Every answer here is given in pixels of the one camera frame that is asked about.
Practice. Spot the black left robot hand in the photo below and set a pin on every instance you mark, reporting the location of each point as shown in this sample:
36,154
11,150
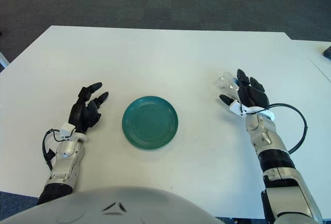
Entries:
80,115

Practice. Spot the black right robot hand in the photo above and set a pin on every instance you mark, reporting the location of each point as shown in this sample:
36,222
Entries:
253,94

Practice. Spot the clear bottle with blue cap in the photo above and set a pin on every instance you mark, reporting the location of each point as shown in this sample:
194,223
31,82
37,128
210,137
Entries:
227,81

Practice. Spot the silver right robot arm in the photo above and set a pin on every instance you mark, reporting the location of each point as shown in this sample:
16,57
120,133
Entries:
269,138

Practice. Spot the teal round plate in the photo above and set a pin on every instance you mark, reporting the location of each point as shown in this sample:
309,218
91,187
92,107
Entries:
150,123

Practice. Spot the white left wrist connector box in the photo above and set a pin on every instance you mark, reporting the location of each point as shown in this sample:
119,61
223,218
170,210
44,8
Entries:
66,129

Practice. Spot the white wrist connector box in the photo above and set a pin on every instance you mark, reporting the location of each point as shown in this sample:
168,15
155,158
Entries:
66,129
236,108

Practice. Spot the white right wrist connector box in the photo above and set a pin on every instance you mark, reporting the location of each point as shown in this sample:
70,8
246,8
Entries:
236,108

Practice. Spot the dark flat device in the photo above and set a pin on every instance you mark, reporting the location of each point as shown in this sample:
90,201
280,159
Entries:
328,52

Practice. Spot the grey robot torso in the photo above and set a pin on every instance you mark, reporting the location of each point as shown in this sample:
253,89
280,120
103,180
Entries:
108,206

